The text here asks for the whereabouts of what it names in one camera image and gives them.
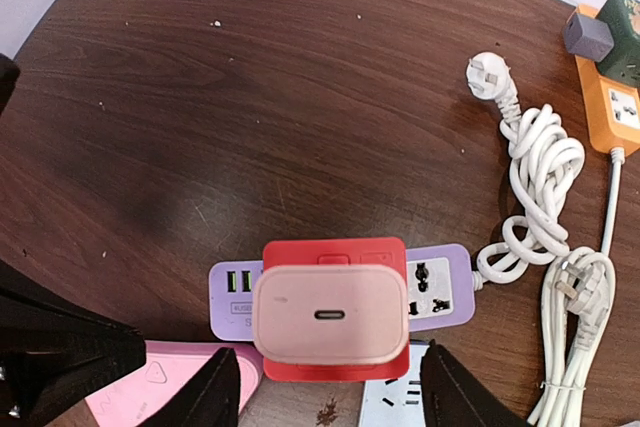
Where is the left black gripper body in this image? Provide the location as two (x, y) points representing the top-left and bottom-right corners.
(0, 54), (147, 427)

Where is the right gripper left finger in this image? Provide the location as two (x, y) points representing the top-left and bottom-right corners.
(141, 348), (240, 427)

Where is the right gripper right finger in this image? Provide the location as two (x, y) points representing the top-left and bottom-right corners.
(420, 340), (528, 427)

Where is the light blue power strip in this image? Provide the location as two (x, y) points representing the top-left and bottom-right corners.
(358, 341), (429, 427)

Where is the red cube socket adapter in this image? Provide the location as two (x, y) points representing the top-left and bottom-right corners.
(260, 237), (410, 383)

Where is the small grey plug adapter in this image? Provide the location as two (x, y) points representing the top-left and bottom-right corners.
(562, 12), (614, 62)

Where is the pink triangular power strip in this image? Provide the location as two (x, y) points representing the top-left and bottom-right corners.
(86, 340), (263, 426)

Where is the purple power strip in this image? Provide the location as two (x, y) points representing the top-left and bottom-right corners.
(208, 244), (475, 342)

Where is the light pink usb charger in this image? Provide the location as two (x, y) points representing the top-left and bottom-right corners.
(252, 264), (409, 366)

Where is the dark green cube adapter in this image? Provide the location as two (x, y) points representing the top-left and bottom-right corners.
(596, 0), (640, 89)

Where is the white cable of orange strip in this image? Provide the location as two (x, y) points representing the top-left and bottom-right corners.
(527, 146), (629, 427)

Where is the white coiled cable purple strip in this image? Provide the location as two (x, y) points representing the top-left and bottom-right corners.
(466, 52), (585, 291)

